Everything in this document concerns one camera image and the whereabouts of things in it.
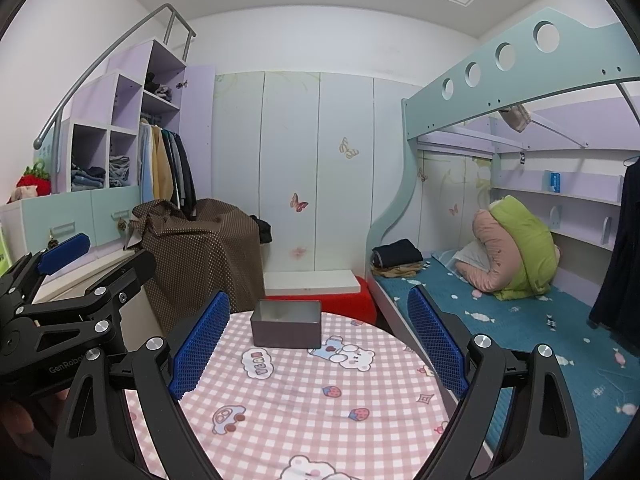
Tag grey bundled clothes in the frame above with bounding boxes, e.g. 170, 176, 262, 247
144, 73, 174, 102

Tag pink checked tablecloth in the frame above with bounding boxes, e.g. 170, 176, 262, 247
122, 310, 454, 480

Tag purple cubby shelf unit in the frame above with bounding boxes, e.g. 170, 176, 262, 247
36, 37, 217, 202

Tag grey hanging pouch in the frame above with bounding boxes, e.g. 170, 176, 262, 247
500, 103, 534, 134

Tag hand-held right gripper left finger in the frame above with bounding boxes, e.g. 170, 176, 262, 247
50, 289, 231, 480

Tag pink quilt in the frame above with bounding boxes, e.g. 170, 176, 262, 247
472, 208, 564, 294

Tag teal drawer cabinet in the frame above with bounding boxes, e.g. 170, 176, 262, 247
0, 184, 144, 272

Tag white flat board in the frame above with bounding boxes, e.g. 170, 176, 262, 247
263, 269, 362, 297

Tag purple bed shelf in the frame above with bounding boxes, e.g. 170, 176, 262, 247
491, 149, 625, 252

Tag dark hanging jacket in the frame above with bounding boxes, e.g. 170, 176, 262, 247
170, 130, 197, 213

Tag green quilt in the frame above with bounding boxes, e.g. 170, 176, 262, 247
491, 195, 561, 302

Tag folded tan cloth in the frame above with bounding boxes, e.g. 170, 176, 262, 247
372, 260, 426, 278

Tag folded blue jeans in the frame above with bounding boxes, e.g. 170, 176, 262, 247
108, 155, 131, 187
70, 162, 107, 191

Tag small black cloth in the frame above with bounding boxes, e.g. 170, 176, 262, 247
249, 214, 274, 245

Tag tan hanging shirt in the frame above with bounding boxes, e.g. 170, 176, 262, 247
151, 125, 173, 207

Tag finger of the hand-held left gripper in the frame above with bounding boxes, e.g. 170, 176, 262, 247
20, 248, 157, 356
0, 232, 92, 312

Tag grey metal handrail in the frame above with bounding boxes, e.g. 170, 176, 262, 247
34, 3, 197, 151

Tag brown dotted cover cloth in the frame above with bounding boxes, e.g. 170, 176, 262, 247
131, 198, 266, 337

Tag teal printed bed sheet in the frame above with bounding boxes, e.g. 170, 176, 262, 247
375, 249, 640, 480

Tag folded dark clothes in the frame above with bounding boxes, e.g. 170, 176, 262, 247
372, 239, 424, 270

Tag teal bunk bed frame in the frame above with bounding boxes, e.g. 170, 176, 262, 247
365, 7, 640, 283

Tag white panel wardrobe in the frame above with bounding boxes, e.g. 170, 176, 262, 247
212, 70, 417, 282

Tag red strawberry plush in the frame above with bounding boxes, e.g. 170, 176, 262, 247
18, 158, 52, 196

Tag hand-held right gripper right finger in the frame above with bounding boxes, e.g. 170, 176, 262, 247
407, 284, 586, 480

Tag light blue hanging shirt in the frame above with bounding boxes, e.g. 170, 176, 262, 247
138, 122, 155, 203

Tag grey metal box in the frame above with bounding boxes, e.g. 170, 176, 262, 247
251, 299, 322, 350

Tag white pillow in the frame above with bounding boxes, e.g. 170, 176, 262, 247
446, 239, 494, 281

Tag red stool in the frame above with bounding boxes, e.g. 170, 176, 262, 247
312, 275, 377, 327

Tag person's left hand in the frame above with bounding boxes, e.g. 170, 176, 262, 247
0, 396, 41, 461

